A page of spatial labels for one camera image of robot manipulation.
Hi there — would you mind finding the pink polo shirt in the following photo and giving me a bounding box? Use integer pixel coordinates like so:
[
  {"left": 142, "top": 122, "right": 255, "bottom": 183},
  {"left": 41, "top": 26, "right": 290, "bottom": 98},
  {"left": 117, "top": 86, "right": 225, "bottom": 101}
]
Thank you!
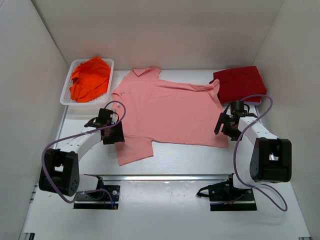
[{"left": 111, "top": 67, "right": 228, "bottom": 166}]

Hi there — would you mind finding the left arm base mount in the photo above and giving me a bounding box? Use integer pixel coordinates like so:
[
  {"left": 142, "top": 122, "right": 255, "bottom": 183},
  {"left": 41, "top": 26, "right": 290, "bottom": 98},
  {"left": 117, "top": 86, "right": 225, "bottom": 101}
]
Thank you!
[{"left": 73, "top": 176, "right": 121, "bottom": 210}]

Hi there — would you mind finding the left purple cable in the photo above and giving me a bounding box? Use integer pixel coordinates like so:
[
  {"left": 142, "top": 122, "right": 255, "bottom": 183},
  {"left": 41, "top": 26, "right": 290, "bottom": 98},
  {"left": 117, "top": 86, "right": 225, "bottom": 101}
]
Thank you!
[{"left": 41, "top": 100, "right": 127, "bottom": 205}]

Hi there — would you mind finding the folded red t shirt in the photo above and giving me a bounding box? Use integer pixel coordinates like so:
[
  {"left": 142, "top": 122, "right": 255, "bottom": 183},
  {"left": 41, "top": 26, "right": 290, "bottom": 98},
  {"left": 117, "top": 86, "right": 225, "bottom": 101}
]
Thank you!
[{"left": 213, "top": 65, "right": 267, "bottom": 104}]

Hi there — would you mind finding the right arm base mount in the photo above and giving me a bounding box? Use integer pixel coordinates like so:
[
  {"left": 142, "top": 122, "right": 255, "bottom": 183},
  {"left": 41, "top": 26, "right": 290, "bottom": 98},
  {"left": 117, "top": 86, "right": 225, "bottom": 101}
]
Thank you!
[{"left": 196, "top": 174, "right": 258, "bottom": 212}]

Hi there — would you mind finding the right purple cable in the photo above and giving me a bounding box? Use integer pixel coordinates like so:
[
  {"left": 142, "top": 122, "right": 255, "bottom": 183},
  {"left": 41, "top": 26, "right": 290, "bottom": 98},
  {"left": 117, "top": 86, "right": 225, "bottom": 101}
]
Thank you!
[{"left": 232, "top": 94, "right": 288, "bottom": 212}]

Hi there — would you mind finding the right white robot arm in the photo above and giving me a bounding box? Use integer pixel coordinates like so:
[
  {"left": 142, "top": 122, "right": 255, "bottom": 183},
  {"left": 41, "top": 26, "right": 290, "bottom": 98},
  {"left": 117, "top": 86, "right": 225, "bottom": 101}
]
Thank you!
[{"left": 214, "top": 101, "right": 292, "bottom": 200}]

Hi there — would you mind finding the white tray under red shirt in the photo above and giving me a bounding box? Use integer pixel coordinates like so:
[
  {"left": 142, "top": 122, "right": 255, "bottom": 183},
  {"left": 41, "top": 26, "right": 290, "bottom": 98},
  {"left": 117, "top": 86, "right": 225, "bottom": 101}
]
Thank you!
[{"left": 245, "top": 100, "right": 262, "bottom": 106}]

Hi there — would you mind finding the purple cable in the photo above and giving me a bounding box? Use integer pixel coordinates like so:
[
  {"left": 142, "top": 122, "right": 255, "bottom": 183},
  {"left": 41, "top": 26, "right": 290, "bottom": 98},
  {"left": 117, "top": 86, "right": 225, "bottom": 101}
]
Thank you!
[
  {"left": 232, "top": 94, "right": 288, "bottom": 212},
  {"left": 41, "top": 100, "right": 127, "bottom": 205}
]

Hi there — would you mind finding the aluminium table rail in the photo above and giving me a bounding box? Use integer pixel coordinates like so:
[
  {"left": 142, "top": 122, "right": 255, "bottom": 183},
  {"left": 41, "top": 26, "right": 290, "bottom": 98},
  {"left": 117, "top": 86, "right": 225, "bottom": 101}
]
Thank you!
[{"left": 98, "top": 174, "right": 228, "bottom": 181}]

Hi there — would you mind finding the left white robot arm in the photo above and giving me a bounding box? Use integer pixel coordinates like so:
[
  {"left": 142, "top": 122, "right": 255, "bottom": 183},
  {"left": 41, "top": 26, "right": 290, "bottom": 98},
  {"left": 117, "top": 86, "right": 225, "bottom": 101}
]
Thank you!
[{"left": 38, "top": 108, "right": 125, "bottom": 199}]

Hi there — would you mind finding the white plastic basket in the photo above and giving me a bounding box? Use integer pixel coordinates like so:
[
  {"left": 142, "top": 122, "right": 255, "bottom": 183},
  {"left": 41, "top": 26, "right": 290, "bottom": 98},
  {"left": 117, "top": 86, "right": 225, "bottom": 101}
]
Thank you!
[{"left": 60, "top": 58, "right": 115, "bottom": 109}]

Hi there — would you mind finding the orange t shirt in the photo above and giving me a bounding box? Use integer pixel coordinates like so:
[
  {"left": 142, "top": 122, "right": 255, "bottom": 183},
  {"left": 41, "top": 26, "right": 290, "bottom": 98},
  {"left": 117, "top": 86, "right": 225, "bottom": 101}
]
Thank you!
[{"left": 69, "top": 56, "right": 111, "bottom": 103}]

